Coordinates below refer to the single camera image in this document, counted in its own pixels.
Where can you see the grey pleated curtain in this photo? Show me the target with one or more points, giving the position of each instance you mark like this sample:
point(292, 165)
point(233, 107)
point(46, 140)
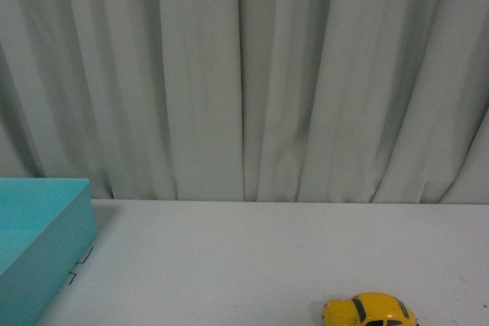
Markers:
point(249, 100)

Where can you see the yellow beetle toy car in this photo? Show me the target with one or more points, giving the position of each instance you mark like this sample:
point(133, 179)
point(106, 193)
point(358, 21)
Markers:
point(369, 308)

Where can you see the turquoise plastic storage box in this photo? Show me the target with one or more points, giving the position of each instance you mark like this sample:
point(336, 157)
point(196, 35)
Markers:
point(47, 225)

